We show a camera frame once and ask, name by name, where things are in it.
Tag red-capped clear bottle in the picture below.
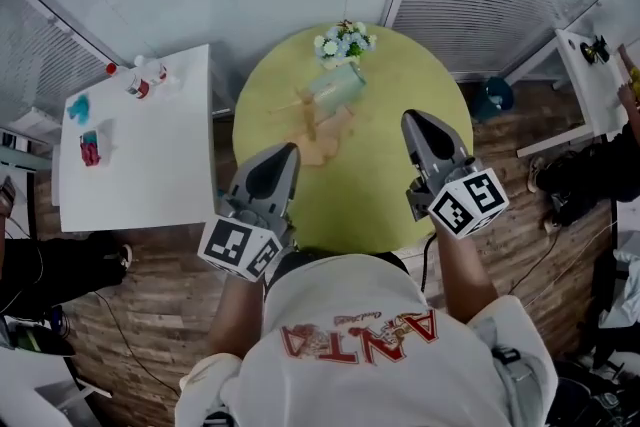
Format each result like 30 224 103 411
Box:
105 61 152 100

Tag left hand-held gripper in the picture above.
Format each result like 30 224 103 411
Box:
197 142 302 284

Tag white cloth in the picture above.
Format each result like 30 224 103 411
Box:
596 248 640 332

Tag teal cup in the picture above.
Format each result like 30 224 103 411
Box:
308 63 369 114

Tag teal cloth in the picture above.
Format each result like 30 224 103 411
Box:
66 93 94 124

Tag black floor cable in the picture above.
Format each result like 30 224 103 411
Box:
91 289 182 399

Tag person's left forearm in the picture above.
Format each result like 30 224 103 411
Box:
206 270 267 359

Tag potted blue white flowers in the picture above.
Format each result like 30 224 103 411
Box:
313 19 379 69

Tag grey shoulder strap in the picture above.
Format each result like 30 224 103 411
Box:
491 343 547 419

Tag white side table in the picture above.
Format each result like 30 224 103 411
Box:
514 28 632 159

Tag black bag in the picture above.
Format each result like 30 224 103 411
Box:
546 358 640 427

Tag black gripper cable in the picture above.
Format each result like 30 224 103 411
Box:
418 233 440 295

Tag person's white printed t-shirt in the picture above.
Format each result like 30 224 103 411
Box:
174 252 559 427

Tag thin floor cable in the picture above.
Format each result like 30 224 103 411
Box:
506 223 567 297

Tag blue bin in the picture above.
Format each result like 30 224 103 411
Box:
471 75 516 124

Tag clear tub with red contents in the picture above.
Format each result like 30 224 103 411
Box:
78 118 119 169

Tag white square table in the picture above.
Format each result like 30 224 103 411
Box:
58 43 218 234

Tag wooden mug tree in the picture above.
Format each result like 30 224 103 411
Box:
271 87 357 167

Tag black device with green stripe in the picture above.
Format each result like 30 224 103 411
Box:
0 313 77 359

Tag green round table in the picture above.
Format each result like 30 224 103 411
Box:
231 23 475 255

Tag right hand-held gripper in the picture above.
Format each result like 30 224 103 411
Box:
401 109 511 242

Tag person's right forearm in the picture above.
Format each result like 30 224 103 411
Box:
431 223 502 325

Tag black yellow toy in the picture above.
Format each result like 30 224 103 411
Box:
579 34 612 66

